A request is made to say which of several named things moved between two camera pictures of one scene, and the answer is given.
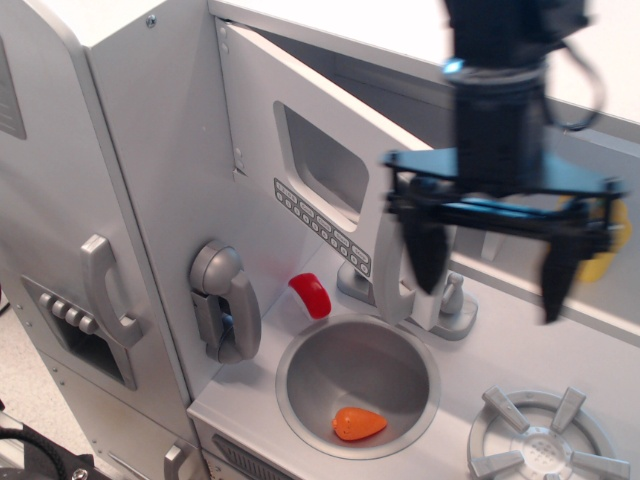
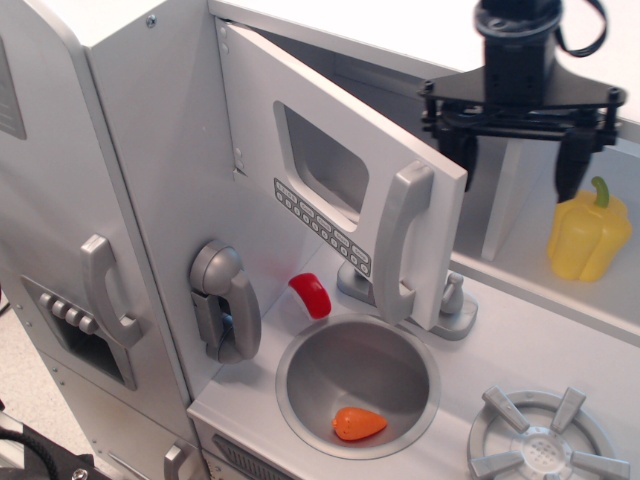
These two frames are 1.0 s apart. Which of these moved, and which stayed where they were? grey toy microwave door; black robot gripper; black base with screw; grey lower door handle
Moved: black robot gripper
Stayed: black base with screw; grey toy microwave door; grey lower door handle
